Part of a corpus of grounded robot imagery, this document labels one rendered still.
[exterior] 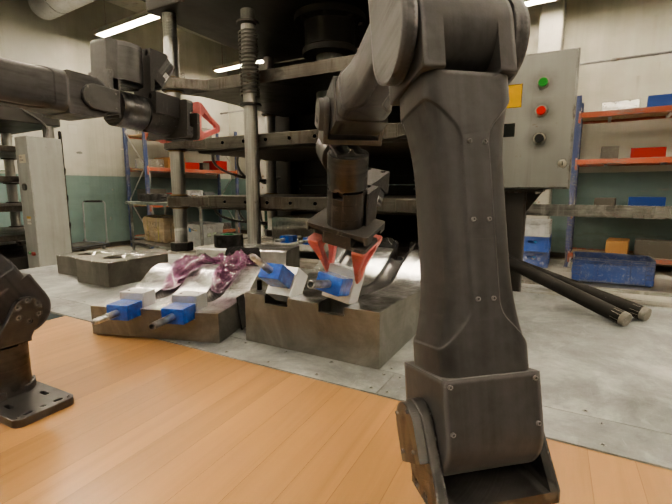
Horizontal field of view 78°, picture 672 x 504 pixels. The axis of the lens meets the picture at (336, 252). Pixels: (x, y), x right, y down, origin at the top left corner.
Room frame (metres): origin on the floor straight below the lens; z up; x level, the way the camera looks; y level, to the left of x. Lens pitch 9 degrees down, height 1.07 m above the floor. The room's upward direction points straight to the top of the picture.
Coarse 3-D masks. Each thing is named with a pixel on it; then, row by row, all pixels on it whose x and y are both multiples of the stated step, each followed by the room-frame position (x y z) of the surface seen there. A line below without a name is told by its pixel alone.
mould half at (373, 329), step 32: (384, 256) 0.91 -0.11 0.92; (416, 256) 0.88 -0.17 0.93; (256, 288) 0.75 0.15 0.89; (384, 288) 0.77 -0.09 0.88; (416, 288) 0.77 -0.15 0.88; (256, 320) 0.71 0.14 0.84; (288, 320) 0.68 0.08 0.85; (320, 320) 0.65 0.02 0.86; (352, 320) 0.62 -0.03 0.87; (384, 320) 0.61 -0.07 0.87; (416, 320) 0.75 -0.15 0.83; (320, 352) 0.65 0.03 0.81; (352, 352) 0.62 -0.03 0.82; (384, 352) 0.61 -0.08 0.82
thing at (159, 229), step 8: (144, 216) 6.53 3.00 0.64; (152, 216) 6.52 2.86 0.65; (160, 216) 6.53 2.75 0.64; (168, 216) 6.61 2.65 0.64; (144, 224) 6.54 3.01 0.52; (152, 224) 6.37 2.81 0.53; (160, 224) 6.25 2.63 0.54; (168, 224) 6.28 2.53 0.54; (152, 232) 6.38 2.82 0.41; (160, 232) 6.24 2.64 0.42; (168, 232) 6.26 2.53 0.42; (152, 240) 6.42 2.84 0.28; (160, 240) 6.26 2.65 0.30; (168, 240) 6.25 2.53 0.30
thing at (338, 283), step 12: (336, 264) 0.66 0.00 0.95; (324, 276) 0.61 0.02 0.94; (336, 276) 0.61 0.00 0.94; (348, 276) 0.64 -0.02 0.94; (312, 288) 0.56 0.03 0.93; (324, 288) 0.61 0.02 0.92; (336, 288) 0.60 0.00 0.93; (348, 288) 0.63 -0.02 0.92; (360, 288) 0.66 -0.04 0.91; (348, 300) 0.63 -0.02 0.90
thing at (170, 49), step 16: (176, 32) 1.90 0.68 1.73; (176, 48) 1.89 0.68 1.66; (176, 64) 1.88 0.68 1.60; (272, 64) 2.48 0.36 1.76; (176, 96) 1.88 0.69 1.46; (272, 128) 2.47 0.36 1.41; (176, 160) 1.87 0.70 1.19; (176, 176) 1.87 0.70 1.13; (272, 176) 2.47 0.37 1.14; (176, 192) 1.87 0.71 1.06; (272, 192) 2.47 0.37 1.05; (176, 224) 1.87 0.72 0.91; (176, 240) 1.88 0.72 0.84
